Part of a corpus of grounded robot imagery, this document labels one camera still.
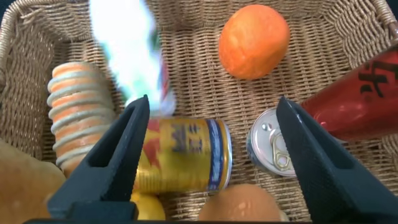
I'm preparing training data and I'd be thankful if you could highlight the striped croissant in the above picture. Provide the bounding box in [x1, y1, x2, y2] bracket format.
[0, 138, 68, 224]

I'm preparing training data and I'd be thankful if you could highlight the striped long bread roll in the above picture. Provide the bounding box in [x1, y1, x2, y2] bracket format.
[46, 61, 118, 178]

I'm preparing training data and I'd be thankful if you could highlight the wicker basket with handles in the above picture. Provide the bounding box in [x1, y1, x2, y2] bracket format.
[0, 0, 398, 224]

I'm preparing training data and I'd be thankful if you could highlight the round orange bun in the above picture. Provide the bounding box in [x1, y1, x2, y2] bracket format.
[218, 4, 291, 81]

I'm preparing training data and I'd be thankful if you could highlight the yellow pear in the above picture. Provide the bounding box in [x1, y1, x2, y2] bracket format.
[130, 191, 167, 221]

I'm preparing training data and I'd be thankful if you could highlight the small silver tin can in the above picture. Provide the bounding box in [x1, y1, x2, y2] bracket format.
[246, 107, 298, 178]

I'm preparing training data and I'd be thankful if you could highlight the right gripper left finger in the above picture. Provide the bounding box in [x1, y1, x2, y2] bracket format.
[46, 95, 151, 220]

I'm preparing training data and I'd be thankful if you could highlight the white milk drink bottle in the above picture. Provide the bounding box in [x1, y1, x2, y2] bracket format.
[88, 0, 177, 118]

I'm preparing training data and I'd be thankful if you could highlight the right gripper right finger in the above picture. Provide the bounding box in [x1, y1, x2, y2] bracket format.
[275, 95, 398, 223]

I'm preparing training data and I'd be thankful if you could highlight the tall red drink can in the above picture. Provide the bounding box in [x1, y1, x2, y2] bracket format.
[300, 46, 398, 142]

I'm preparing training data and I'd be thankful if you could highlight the gold drink can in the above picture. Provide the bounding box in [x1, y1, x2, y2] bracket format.
[132, 118, 233, 194]

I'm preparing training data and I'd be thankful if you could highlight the burger bun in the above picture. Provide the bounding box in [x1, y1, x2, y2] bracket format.
[198, 183, 290, 222]

